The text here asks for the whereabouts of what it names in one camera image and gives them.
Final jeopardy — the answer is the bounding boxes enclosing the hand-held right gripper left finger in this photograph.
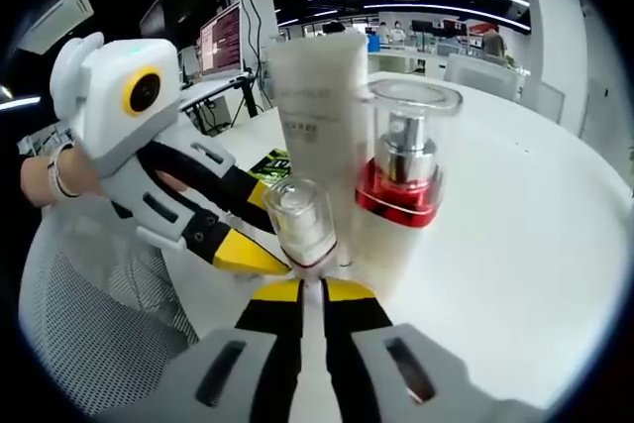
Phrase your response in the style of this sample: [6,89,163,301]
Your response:
[106,277,304,423]

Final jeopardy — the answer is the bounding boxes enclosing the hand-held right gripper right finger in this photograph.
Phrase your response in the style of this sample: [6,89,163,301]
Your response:
[320,278,541,423]

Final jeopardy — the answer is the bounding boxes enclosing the green skincare sachet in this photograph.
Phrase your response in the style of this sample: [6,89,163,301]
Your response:
[247,145,293,186]

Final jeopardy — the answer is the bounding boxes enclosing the small white skincare bottle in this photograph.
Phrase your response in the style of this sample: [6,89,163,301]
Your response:
[261,177,341,290]

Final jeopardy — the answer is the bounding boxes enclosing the white skincare tube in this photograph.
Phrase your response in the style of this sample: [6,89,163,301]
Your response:
[266,29,370,270]

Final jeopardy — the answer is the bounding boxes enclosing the red-banded white skincare bottle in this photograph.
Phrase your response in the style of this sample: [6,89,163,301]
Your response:
[339,78,466,300]

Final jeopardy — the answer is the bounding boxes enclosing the person's left hand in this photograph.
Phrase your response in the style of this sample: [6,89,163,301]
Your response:
[61,143,108,201]

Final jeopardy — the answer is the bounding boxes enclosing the white wristband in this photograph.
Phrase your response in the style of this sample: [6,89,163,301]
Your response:
[47,143,80,201]

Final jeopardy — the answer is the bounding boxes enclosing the ceiling air conditioner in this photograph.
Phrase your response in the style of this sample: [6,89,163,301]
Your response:
[22,0,95,55]

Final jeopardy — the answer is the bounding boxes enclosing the open laptop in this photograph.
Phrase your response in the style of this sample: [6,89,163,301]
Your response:
[190,1,254,82]

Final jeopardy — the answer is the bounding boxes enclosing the white counter cabinets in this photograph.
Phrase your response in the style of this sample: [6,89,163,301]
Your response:
[366,41,447,80]

